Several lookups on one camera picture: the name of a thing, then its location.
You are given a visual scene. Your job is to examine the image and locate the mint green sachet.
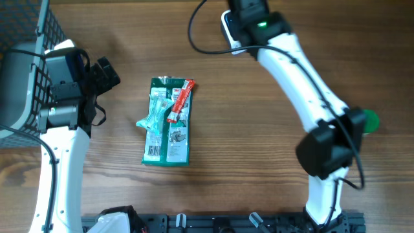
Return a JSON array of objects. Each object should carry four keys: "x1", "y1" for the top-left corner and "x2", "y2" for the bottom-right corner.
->
[{"x1": 136, "y1": 94, "x2": 174, "y2": 135}]

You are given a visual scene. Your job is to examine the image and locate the red Nescafe stick sachet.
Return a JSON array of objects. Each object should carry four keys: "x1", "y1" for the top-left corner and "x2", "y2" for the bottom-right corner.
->
[{"x1": 167, "y1": 79, "x2": 195, "y2": 123}]

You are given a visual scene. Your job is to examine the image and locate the green snack packet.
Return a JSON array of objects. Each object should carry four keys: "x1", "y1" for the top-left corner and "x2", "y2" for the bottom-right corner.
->
[{"x1": 142, "y1": 76, "x2": 193, "y2": 166}]

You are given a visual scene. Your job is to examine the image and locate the green lid jar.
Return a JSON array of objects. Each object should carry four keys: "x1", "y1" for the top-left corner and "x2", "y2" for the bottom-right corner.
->
[{"x1": 364, "y1": 109, "x2": 380, "y2": 134}]

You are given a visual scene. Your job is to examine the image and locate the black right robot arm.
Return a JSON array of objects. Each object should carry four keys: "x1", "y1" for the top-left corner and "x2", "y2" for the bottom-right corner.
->
[{"x1": 226, "y1": 1, "x2": 365, "y2": 232}]

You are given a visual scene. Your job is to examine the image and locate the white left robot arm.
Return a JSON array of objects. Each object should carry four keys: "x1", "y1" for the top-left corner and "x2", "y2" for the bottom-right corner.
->
[{"x1": 30, "y1": 47, "x2": 120, "y2": 232}]

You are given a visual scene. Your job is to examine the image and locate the white barcode scanner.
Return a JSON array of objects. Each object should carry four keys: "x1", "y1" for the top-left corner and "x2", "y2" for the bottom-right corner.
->
[{"x1": 221, "y1": 10, "x2": 242, "y2": 49}]

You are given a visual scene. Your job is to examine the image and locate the grey plastic mesh basket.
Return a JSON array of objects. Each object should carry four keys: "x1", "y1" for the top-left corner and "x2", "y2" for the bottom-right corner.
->
[{"x1": 1, "y1": 0, "x2": 67, "y2": 136}]

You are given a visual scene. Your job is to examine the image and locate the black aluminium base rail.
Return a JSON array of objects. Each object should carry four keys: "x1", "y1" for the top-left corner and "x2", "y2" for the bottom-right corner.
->
[{"x1": 80, "y1": 212, "x2": 366, "y2": 233}]

